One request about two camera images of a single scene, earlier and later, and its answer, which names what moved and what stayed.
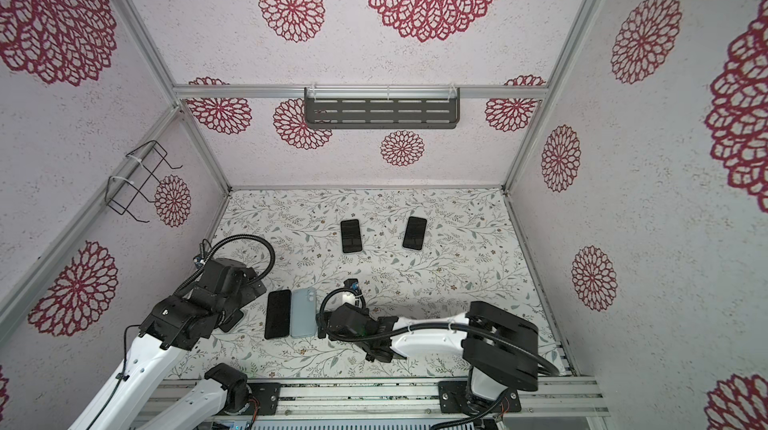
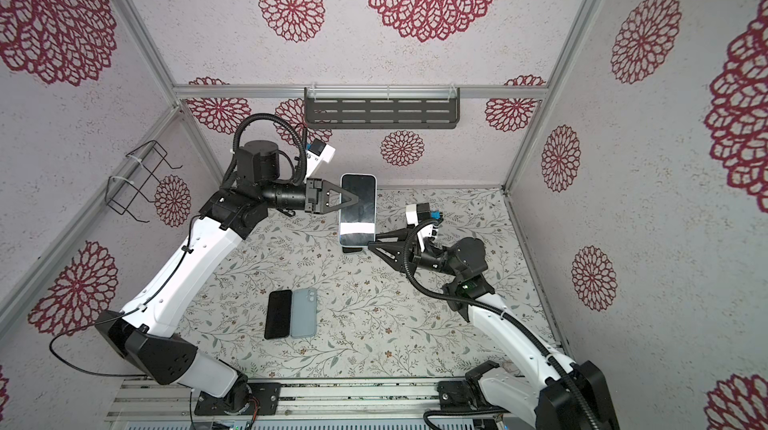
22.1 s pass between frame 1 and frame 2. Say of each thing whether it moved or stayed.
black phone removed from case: stayed
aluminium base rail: stayed
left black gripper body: moved
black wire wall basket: stayed
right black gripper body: moved
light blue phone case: stayed
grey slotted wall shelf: stayed
